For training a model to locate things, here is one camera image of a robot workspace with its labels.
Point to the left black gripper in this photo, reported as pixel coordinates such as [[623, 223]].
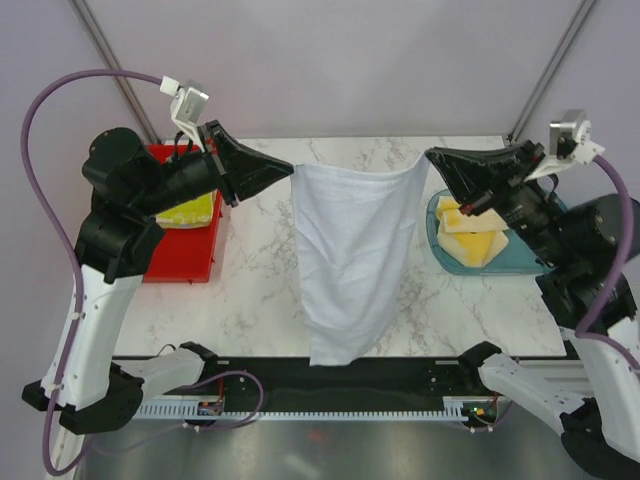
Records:
[[248, 169]]

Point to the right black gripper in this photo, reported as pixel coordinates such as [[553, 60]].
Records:
[[471, 173]]

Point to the yellow patterned towel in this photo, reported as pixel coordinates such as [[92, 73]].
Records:
[[197, 213]]

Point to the light blue white towel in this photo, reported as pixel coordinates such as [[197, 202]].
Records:
[[353, 231]]

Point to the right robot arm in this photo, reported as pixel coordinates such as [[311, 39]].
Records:
[[583, 250]]

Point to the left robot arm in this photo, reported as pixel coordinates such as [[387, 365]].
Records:
[[90, 392]]

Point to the cream towel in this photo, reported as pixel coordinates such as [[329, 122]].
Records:
[[473, 241]]

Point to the blue transparent plastic tub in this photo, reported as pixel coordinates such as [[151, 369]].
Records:
[[515, 259]]

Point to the red plastic bin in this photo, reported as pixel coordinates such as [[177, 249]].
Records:
[[185, 250]]

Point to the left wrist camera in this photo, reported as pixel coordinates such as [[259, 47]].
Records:
[[188, 102]]

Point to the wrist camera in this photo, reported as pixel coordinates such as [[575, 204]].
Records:
[[570, 145], [188, 102]]

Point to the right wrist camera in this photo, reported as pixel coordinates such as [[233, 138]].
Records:
[[570, 145]]

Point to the right aluminium frame post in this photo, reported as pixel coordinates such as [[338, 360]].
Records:
[[569, 38]]

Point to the white cable duct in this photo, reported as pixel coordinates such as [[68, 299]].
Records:
[[207, 408]]

